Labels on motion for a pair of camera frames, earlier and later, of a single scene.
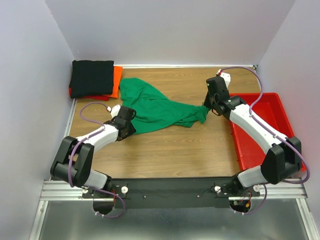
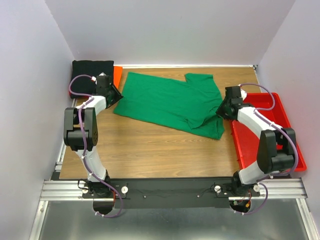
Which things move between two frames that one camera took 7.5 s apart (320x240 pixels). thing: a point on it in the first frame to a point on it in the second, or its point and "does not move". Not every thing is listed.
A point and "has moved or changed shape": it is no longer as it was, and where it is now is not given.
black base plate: [169, 193] does not move
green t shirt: [153, 109] has moved or changed shape
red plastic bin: [269, 107] does not move
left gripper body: [131, 130] to [116, 95]
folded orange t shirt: [117, 72] does not move
